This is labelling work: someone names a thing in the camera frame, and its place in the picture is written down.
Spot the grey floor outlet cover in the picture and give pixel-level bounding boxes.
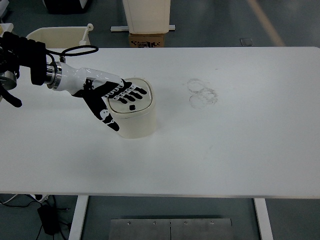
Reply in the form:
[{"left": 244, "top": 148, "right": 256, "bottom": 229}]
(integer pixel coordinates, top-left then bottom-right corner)
[{"left": 239, "top": 38, "right": 254, "bottom": 47}]

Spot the tall cream trash bin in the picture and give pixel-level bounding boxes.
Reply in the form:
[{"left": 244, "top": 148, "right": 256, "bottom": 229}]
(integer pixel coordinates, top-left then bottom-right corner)
[{"left": 122, "top": 0, "right": 171, "bottom": 34}]

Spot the white table leg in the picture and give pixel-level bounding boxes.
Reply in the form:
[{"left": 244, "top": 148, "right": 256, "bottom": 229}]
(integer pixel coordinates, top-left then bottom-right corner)
[
  {"left": 253, "top": 198, "right": 274, "bottom": 240},
  {"left": 68, "top": 195, "right": 89, "bottom": 240}
]

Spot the white table leg left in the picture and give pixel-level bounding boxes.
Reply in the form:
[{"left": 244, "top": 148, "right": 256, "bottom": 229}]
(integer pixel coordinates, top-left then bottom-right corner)
[{"left": 68, "top": 195, "right": 89, "bottom": 240}]

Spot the cream lidded trash can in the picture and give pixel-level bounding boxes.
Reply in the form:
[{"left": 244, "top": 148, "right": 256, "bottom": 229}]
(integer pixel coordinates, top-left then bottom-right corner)
[{"left": 105, "top": 78, "right": 157, "bottom": 139}]

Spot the black power adapter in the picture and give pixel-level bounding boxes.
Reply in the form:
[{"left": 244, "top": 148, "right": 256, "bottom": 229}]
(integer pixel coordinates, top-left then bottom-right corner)
[{"left": 37, "top": 205, "right": 60, "bottom": 236}]

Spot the white table leg right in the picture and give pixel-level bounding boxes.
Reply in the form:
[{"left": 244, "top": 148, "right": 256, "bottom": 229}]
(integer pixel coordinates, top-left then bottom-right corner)
[{"left": 253, "top": 198, "right": 274, "bottom": 240}]

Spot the black equipment top left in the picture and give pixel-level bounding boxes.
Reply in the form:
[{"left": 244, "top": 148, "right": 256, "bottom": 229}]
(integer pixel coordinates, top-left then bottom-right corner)
[{"left": 42, "top": 0, "right": 91, "bottom": 14}]

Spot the brown cardboard box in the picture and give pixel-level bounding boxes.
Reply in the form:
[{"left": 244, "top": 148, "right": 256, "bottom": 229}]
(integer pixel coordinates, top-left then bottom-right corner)
[{"left": 128, "top": 33, "right": 166, "bottom": 48}]

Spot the cream plastic bin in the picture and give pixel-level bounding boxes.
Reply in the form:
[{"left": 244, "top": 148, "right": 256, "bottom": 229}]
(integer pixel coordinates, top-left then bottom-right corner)
[{"left": 26, "top": 23, "right": 94, "bottom": 49}]

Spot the white metal base bar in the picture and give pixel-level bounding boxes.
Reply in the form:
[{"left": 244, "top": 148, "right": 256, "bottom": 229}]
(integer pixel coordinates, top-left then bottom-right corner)
[{"left": 110, "top": 24, "right": 176, "bottom": 32}]

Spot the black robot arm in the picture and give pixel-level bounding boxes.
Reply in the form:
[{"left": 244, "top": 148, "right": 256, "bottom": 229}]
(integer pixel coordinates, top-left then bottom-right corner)
[{"left": 0, "top": 31, "right": 47, "bottom": 88}]

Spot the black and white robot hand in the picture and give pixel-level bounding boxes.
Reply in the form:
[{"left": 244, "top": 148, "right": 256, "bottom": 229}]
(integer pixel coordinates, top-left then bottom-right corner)
[{"left": 47, "top": 61, "right": 147, "bottom": 132}]

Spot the grey metal floor plate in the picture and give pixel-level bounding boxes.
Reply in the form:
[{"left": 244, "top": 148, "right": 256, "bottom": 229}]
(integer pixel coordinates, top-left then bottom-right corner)
[{"left": 109, "top": 218, "right": 235, "bottom": 240}]

